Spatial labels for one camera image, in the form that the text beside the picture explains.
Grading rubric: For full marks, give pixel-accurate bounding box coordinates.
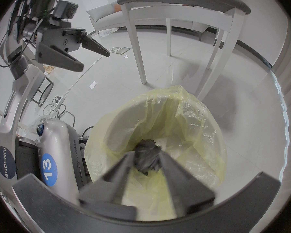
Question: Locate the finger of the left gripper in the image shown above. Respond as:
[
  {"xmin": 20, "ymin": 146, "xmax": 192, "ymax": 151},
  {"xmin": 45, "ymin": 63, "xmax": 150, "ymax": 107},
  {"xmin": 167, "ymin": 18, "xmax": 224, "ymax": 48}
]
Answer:
[
  {"xmin": 81, "ymin": 33, "xmax": 111, "ymax": 58},
  {"xmin": 36, "ymin": 44, "xmax": 84, "ymax": 72}
]

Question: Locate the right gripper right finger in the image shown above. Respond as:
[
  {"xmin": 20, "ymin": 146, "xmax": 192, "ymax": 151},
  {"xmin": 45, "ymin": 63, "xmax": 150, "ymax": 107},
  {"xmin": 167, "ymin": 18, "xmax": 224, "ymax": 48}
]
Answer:
[{"xmin": 158, "ymin": 152, "xmax": 215, "ymax": 214}]

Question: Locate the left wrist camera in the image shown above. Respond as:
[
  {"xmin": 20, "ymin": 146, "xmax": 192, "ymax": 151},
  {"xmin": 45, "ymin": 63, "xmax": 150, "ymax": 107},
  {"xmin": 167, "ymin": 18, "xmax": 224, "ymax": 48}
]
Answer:
[{"xmin": 50, "ymin": 0, "xmax": 78, "ymax": 27}]

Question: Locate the yellow plastic bag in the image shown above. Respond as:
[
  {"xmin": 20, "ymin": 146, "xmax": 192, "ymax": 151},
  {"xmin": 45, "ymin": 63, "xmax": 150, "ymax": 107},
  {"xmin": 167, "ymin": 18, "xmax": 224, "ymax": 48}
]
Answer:
[{"xmin": 84, "ymin": 85, "xmax": 228, "ymax": 221}]

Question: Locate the white trash bin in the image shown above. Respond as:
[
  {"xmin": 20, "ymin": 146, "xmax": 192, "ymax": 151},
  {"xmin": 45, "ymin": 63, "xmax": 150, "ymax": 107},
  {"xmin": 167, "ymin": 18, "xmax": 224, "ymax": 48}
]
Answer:
[{"xmin": 92, "ymin": 91, "xmax": 227, "ymax": 221}]

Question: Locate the black plastic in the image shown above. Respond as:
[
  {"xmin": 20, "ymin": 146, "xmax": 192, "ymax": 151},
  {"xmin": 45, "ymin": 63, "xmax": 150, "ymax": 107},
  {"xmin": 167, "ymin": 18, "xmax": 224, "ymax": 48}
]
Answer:
[{"xmin": 133, "ymin": 140, "xmax": 164, "ymax": 175}]

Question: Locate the light grey sofa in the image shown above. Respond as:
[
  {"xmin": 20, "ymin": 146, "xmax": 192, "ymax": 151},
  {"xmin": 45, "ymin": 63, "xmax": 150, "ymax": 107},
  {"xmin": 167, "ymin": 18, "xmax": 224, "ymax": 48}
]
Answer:
[{"xmin": 87, "ymin": 0, "xmax": 233, "ymax": 42}]

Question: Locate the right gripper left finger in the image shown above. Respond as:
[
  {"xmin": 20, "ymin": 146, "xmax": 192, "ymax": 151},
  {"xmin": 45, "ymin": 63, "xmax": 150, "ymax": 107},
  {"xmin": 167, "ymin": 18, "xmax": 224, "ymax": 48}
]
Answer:
[{"xmin": 79, "ymin": 152, "xmax": 136, "ymax": 205}]

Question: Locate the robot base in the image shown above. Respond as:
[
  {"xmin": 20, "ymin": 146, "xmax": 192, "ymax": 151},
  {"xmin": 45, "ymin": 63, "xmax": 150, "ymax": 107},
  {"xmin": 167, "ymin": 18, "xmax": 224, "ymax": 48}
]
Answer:
[{"xmin": 0, "ymin": 119, "xmax": 91, "ymax": 200}]

